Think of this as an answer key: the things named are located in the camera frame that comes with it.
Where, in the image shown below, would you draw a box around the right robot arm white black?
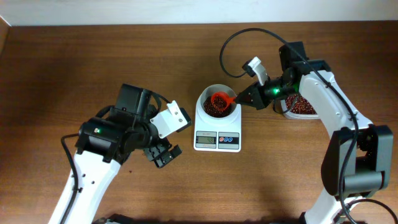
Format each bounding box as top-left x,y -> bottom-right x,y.
235,42 -> 393,224

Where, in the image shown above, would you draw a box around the red beans in bowl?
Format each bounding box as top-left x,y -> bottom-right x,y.
203,96 -> 232,118

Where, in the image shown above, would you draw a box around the clear plastic bean container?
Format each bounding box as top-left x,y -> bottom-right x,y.
280,99 -> 320,119

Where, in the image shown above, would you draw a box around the white round bowl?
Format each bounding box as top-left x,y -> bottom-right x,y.
196,84 -> 241,120

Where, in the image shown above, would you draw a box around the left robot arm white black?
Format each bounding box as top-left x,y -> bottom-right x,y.
49,84 -> 192,223

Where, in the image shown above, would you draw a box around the orange measuring scoop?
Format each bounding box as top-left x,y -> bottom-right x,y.
211,91 -> 236,111

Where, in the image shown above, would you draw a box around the red adzuki beans in container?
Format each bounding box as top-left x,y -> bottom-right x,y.
285,95 -> 316,114

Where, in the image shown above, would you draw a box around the white digital kitchen scale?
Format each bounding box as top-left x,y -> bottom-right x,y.
193,108 -> 242,152

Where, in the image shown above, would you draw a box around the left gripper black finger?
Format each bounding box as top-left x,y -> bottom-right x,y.
143,138 -> 172,161
154,145 -> 182,169

